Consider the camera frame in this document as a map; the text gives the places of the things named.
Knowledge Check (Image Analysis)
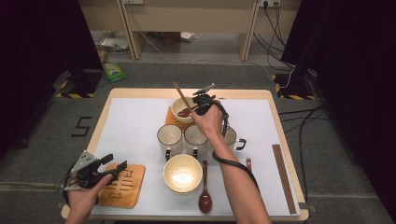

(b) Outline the black curtain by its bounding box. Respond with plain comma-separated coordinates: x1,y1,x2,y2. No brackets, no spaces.
0,0,105,161
280,0,396,214

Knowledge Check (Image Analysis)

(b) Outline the person's right hand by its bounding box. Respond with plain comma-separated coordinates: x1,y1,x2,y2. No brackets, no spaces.
191,103,225,140

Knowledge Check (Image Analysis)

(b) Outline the small white packet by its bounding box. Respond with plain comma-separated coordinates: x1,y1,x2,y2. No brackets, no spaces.
179,31,196,43

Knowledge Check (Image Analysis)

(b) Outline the square wooden cutout coaster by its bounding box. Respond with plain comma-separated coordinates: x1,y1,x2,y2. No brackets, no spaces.
97,162,147,209
164,105,188,133

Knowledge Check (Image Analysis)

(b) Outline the row of brown chopsticks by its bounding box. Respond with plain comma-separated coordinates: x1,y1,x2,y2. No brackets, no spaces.
271,144,298,216

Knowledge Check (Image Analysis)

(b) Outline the clear plastic bag clutter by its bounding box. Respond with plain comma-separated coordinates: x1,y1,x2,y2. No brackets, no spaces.
92,30,131,63

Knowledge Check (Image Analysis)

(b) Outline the cream ceramic bowl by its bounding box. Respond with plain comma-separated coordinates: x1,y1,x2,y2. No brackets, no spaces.
170,96,200,124
164,185,202,196
163,153,204,194

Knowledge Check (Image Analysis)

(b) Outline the black power cable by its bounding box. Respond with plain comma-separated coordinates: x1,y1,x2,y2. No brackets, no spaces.
262,1,287,48
273,1,286,45

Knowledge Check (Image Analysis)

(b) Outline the black hazard-striped stand base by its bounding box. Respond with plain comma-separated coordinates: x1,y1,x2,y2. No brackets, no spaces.
52,68,104,100
271,73,317,101

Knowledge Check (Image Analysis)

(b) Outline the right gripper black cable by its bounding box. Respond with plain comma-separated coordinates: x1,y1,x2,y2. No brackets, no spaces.
211,96,261,191

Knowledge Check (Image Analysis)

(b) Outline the black floor cable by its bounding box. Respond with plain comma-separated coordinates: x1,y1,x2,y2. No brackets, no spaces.
277,105,328,116
297,105,328,202

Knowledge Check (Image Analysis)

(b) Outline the green plastic packet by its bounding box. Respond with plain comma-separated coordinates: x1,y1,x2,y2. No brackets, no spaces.
103,62,127,84

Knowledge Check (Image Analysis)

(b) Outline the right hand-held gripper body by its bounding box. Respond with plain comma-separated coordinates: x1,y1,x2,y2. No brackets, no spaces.
191,82,220,109

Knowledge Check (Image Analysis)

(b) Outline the beige wooden desk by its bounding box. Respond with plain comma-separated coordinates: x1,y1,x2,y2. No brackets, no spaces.
78,0,303,63

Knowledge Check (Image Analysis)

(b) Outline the white ribbed black-rimmed mug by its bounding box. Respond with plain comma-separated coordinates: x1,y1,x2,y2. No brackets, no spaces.
211,125,248,160
183,123,210,160
156,123,184,161

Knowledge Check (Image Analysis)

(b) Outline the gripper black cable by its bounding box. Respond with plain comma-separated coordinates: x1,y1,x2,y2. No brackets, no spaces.
211,96,261,191
61,160,82,207

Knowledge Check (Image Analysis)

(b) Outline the person's left hand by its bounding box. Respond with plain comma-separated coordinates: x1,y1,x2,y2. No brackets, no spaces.
66,175,114,217

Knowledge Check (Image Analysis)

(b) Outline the white table mat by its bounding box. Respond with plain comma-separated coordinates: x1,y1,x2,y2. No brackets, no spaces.
73,97,302,217

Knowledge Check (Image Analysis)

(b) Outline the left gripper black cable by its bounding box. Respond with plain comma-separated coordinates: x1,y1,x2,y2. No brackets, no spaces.
61,160,82,207

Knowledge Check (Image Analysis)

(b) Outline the grey metal table bracket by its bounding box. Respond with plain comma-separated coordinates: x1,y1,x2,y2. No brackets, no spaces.
298,202,317,215

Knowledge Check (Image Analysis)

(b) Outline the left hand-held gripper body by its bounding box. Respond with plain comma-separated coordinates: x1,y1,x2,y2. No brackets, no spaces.
68,150,110,189

